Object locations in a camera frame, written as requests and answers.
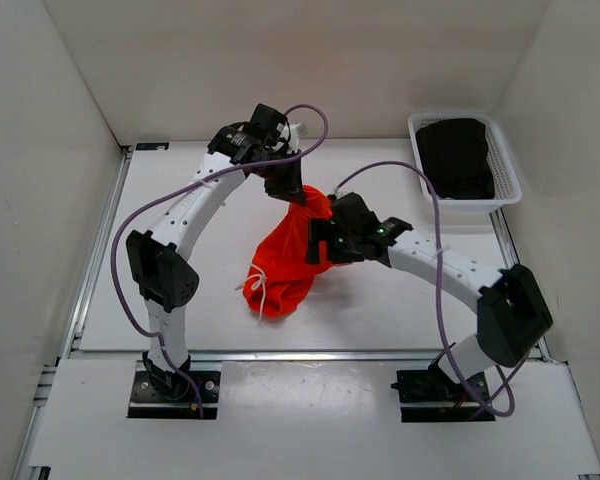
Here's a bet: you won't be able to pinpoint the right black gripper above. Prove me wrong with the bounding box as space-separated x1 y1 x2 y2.
305 218 363 265

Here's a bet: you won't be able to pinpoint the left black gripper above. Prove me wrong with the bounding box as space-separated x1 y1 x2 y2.
252 148 307 206

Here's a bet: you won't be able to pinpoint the orange shorts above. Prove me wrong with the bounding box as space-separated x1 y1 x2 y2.
238 185 334 322

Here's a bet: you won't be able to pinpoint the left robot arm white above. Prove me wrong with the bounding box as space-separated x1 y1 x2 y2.
125 104 306 400

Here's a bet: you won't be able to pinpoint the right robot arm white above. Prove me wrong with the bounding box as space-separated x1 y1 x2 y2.
306 193 553 400

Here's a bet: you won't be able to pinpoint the black folded shorts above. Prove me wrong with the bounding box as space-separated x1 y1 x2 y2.
416 118 495 200

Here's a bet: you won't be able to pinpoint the white plastic basket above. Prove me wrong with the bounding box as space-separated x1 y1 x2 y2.
408 111 522 218

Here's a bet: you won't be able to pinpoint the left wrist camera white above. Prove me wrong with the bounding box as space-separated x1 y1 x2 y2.
273 123 308 154

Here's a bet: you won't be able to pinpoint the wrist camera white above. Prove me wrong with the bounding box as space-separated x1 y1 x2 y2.
273 123 308 154
328 185 352 202

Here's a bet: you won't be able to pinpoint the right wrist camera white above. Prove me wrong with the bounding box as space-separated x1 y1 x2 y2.
328 185 352 202

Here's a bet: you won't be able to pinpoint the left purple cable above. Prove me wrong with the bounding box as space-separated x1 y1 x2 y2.
110 102 329 416

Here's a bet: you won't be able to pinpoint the aluminium rail front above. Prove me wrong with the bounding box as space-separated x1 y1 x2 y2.
65 349 441 363

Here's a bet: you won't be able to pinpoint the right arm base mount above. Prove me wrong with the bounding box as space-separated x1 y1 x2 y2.
391 353 495 423

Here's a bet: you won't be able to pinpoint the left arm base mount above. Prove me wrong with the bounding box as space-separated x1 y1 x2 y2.
127 352 221 420

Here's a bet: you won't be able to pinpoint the aluminium frame left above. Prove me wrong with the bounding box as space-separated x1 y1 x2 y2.
10 145 135 479

